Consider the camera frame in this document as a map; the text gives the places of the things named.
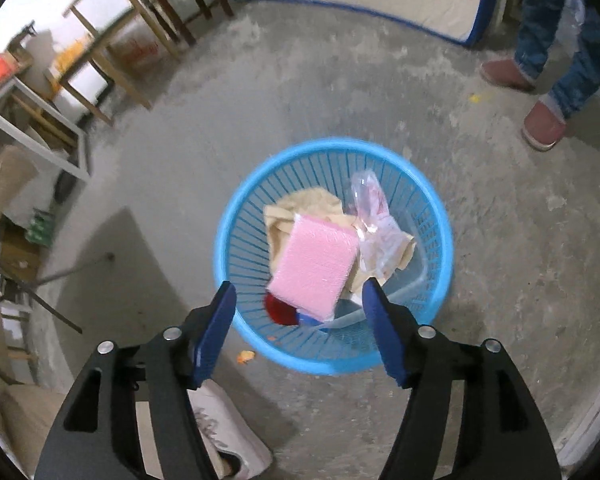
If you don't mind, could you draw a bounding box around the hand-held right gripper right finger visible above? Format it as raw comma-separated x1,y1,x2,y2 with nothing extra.
361,277,563,480

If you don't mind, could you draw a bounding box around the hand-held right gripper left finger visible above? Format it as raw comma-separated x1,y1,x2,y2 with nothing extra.
34,280,238,480

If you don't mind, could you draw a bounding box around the blue plastic wastebasket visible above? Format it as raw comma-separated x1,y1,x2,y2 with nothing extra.
214,136,455,376

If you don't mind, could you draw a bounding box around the red snack bag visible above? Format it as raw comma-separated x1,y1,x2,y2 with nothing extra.
264,291,301,326

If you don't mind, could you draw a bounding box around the clear plastic bag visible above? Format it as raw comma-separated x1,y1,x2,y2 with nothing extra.
350,170,411,281

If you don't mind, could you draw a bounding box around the pink sponge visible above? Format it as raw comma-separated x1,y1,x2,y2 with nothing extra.
266,212,361,322

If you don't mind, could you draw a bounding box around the brown paper bag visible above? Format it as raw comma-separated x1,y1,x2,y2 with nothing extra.
262,187,418,296

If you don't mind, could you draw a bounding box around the person's white shoe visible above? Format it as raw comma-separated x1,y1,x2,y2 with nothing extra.
187,379,273,478

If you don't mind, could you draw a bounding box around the grey metal side table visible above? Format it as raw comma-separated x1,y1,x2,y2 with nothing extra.
0,75,91,181

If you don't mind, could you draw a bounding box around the yellow plastic bag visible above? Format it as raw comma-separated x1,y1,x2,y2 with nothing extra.
50,40,88,68

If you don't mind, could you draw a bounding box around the wooden armchair with black seat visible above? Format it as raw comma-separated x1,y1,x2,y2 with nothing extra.
60,0,183,126

